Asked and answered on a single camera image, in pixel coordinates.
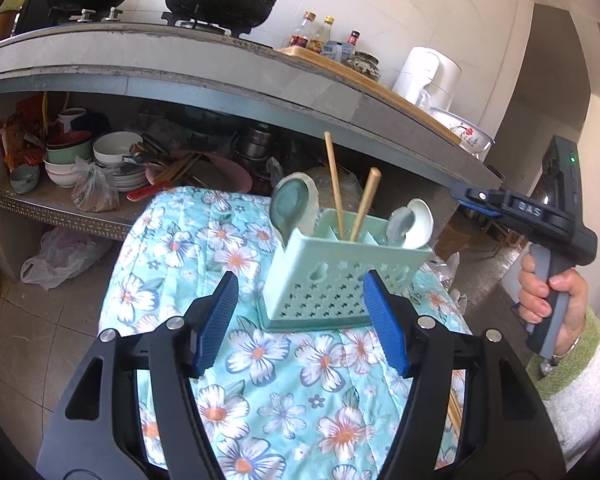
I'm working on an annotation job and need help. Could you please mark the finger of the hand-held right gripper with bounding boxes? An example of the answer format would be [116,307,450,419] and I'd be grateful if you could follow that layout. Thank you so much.
[449,185,513,221]

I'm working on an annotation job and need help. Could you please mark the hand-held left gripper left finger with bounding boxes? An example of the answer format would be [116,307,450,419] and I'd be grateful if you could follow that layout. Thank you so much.
[35,271,240,480]

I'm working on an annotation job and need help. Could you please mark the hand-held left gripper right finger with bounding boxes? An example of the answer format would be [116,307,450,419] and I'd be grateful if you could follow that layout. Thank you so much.
[362,270,567,480]

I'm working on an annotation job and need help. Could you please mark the white ceramic spoon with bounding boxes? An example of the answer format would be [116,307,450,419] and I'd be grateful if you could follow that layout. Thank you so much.
[386,198,435,250]
[271,172,321,250]

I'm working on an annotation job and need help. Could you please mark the mint green utensil holder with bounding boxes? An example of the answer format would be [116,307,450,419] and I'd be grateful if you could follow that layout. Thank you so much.
[256,208,436,332]

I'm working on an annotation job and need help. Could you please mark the wooden chopstick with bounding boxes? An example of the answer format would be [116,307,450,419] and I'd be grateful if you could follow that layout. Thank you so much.
[350,167,382,242]
[324,131,347,240]
[445,395,465,436]

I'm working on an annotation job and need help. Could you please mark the person's right forearm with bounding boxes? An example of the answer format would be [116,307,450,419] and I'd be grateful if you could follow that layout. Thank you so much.
[527,310,600,471]

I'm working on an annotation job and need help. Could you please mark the person's right hand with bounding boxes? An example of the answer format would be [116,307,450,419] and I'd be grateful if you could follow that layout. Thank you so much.
[517,252,589,359]

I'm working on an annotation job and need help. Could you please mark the cardboard box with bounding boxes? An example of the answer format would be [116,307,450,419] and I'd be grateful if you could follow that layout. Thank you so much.
[432,220,473,261]

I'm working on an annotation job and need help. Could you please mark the floral enamel basin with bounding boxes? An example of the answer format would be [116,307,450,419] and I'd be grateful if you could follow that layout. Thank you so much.
[429,106,496,153]

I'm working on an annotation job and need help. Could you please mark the pile of white plastic bags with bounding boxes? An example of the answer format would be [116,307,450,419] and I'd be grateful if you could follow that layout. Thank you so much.
[430,252,468,311]

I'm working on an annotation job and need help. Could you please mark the turquoise floral blanket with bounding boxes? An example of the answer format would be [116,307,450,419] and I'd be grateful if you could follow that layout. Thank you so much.
[97,186,473,480]

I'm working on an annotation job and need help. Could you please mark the white electric kettle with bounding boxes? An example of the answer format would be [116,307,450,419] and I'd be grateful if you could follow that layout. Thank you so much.
[391,46,463,111]

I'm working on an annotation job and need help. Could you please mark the pink plastic basin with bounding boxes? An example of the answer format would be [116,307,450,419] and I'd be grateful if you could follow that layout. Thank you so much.
[145,150,253,196]

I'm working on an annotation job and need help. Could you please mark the bundle of wooden chopsticks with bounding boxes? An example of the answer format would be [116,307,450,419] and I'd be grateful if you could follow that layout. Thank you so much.
[130,142,206,186]

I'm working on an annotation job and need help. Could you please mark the white plastic bag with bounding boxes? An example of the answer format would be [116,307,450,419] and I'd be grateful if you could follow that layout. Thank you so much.
[20,227,118,291]

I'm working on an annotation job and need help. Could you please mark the stack of white plates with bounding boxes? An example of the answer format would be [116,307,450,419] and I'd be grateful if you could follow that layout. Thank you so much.
[100,160,148,192]

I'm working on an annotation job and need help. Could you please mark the glass pickle jar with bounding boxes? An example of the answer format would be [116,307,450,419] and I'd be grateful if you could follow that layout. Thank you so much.
[343,51,382,83]

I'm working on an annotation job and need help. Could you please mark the plastic bag with brown contents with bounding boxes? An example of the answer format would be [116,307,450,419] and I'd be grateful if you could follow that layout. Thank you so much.
[71,157,121,213]

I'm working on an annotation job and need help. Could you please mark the stack of steel pots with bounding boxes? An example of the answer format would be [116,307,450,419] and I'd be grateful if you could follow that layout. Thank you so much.
[230,122,281,161]

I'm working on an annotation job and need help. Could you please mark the patterned metal shelf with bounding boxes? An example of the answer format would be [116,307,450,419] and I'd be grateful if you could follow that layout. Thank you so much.
[0,180,146,241]

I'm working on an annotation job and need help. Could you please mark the wooden cutting board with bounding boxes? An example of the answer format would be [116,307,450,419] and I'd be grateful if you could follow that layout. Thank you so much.
[277,46,461,143]

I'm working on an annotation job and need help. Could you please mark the blue white packet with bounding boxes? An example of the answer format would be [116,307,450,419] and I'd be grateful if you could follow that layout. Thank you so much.
[322,40,355,63]

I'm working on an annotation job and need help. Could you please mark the large white bowl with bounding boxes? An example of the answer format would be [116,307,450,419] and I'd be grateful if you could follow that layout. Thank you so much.
[92,131,145,166]

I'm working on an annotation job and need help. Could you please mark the stack of white bowls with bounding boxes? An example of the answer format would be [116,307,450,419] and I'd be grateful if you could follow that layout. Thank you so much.
[42,157,88,189]

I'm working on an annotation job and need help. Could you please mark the yellow cap sauce bottle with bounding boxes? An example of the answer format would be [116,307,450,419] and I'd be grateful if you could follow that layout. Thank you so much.
[307,16,336,55]

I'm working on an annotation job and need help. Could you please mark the green bowl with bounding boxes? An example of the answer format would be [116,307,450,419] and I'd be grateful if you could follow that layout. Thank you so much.
[46,141,93,165]

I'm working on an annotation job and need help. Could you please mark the dark red bowl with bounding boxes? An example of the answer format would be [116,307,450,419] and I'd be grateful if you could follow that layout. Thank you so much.
[46,131,93,151]

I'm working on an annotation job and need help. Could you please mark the orange cap sauce bottle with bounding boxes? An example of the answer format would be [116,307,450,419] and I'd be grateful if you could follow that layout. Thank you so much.
[288,11,317,51]

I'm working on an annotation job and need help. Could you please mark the small floral bowl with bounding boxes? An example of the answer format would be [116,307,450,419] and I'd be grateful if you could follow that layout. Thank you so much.
[9,162,41,195]

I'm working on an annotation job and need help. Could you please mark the white mug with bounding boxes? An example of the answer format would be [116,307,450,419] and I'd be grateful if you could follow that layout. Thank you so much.
[57,107,88,136]

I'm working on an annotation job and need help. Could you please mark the grey concrete counter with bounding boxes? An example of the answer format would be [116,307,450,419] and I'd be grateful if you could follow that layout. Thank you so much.
[0,22,506,281]

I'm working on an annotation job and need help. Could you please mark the red snack packets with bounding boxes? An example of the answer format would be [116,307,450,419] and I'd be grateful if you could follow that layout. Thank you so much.
[0,95,46,173]

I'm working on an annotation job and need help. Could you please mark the black gas stove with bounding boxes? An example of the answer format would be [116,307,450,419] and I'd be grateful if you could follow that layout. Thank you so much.
[45,5,276,51]

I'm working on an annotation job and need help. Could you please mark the black box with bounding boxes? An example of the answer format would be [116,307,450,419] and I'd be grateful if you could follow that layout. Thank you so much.
[15,0,51,36]

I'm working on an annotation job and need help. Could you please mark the red handled utensil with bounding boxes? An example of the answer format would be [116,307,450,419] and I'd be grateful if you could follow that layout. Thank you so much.
[126,181,176,202]

